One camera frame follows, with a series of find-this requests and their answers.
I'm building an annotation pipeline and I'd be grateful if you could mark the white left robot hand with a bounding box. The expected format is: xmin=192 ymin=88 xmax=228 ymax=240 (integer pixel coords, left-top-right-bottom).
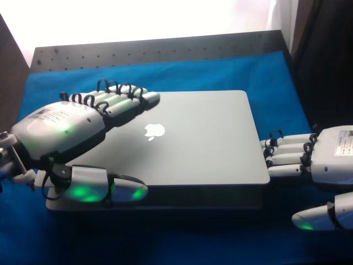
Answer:
xmin=10 ymin=78 xmax=161 ymax=208

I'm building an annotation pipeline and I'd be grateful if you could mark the brown board panel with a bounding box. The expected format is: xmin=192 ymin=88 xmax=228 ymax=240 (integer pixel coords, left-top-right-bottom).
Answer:
xmin=0 ymin=13 xmax=31 ymax=124

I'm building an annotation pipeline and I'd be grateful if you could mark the blue foam mat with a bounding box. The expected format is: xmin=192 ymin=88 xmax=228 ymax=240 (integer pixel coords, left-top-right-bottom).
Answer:
xmin=0 ymin=51 xmax=353 ymax=265

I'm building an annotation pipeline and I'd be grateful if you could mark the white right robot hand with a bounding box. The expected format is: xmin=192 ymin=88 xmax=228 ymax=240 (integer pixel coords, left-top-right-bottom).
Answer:
xmin=259 ymin=125 xmax=353 ymax=232

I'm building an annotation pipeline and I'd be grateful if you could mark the silver laptop with apple logo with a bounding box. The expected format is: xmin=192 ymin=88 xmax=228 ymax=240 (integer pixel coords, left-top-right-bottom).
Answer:
xmin=35 ymin=89 xmax=271 ymax=213

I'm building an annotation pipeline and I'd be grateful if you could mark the dark brown curtain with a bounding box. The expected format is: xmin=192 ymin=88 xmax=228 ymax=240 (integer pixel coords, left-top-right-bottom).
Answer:
xmin=288 ymin=0 xmax=353 ymax=136

